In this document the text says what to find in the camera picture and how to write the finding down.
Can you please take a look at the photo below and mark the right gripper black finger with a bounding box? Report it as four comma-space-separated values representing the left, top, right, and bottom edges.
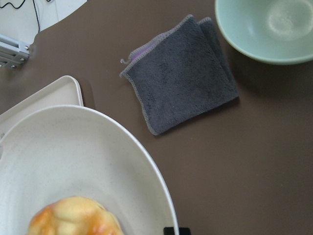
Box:
163, 227, 191, 235

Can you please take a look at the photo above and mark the white plate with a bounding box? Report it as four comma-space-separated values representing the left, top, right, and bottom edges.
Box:
0, 105, 179, 235

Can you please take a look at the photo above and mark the cream rabbit tray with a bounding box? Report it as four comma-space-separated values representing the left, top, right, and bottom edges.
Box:
0, 75, 84, 124

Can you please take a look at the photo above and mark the grey folded cloth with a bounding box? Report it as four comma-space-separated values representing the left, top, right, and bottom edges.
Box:
121, 15, 239, 135

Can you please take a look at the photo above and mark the aluminium frame post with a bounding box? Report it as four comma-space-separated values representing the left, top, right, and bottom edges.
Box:
0, 34, 30, 69

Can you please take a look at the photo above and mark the glazed donut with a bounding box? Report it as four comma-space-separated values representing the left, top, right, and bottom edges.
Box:
27, 196, 124, 235

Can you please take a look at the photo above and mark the mint green bowl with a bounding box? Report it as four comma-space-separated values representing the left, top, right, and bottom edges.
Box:
215, 0, 313, 65

